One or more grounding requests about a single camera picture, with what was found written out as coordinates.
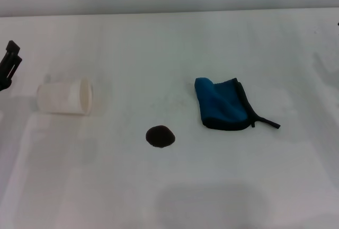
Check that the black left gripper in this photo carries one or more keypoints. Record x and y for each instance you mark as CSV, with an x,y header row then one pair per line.
x,y
4,83

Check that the translucent white plastic cup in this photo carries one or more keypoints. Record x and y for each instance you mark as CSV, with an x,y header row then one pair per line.
x,y
63,96

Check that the blue rag with black trim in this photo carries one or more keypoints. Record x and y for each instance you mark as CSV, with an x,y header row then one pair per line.
x,y
222,101

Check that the black water stain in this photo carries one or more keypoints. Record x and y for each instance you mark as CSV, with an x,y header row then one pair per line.
x,y
160,136

